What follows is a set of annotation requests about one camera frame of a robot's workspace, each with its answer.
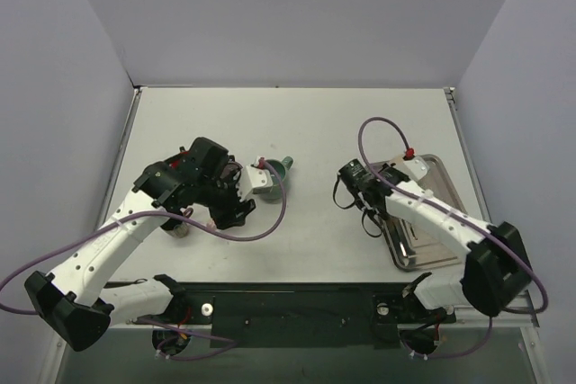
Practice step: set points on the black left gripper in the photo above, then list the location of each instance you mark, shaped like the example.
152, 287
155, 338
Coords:
235, 214

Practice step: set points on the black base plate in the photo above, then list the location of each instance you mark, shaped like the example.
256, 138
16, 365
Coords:
300, 314

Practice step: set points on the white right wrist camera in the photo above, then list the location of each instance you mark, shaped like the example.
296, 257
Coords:
413, 166

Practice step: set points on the red mug black handle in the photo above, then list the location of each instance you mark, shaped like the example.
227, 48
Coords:
176, 159

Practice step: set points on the brown ribbed mug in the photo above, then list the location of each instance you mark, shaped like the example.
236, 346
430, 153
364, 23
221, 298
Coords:
177, 228

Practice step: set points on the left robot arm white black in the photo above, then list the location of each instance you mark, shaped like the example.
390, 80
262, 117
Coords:
85, 274

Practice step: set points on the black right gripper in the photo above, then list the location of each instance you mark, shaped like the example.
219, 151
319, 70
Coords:
356, 191

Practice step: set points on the aluminium frame rail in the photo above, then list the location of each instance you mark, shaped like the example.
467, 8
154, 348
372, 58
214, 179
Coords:
495, 316

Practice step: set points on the teal green mug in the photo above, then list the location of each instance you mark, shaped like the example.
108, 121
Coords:
278, 172

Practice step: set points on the metal tray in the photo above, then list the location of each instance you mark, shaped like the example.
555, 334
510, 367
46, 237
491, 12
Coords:
413, 249

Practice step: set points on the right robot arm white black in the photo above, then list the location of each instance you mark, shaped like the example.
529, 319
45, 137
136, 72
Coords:
495, 266

